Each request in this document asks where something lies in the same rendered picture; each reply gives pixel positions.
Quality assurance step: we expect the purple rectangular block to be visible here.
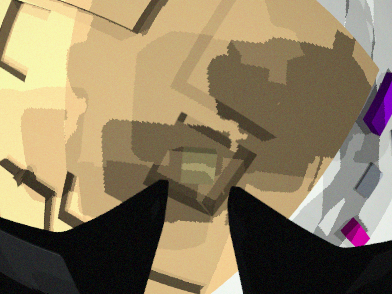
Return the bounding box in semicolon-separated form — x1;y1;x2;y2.
363;72;392;136

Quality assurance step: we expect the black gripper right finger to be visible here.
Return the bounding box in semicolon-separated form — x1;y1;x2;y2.
228;186;392;294

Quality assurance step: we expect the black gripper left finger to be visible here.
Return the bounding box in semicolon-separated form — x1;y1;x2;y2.
0;179;168;294

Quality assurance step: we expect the magenta rectangular block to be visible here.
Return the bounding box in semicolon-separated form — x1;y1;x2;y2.
341;218;371;247

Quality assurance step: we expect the tan wooden puzzle board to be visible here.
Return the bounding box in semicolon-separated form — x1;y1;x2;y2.
0;0;380;294

